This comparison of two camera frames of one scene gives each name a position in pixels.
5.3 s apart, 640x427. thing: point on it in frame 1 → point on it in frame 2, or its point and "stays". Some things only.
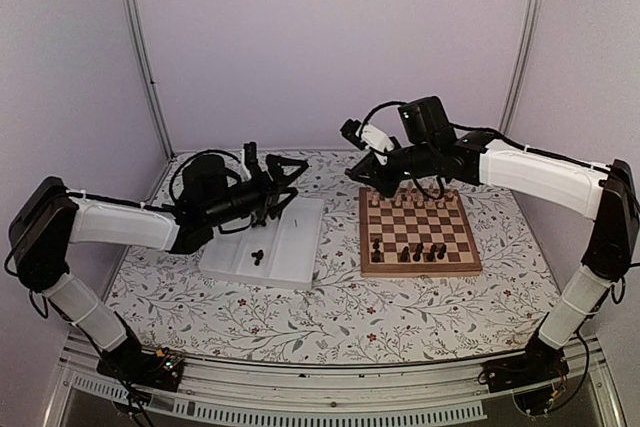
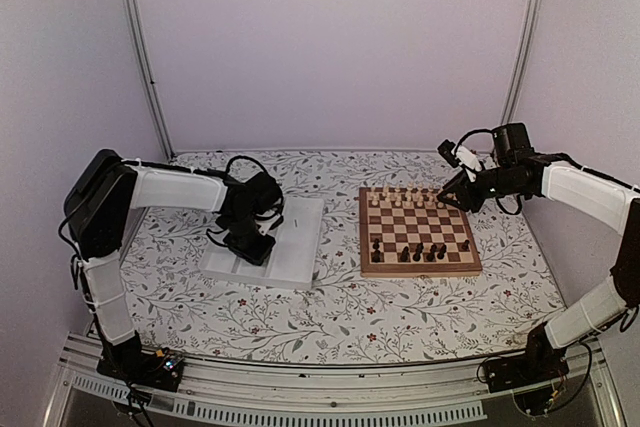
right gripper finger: (387, 185) → (461, 199)
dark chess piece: (405, 257) stays
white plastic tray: (283, 251) stays
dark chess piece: (418, 251) stays
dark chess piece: (376, 256) stays
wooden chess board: (417, 232) stays
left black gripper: (266, 192) → (256, 256)
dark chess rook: (431, 256) stays
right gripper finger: (367, 171) → (455, 189)
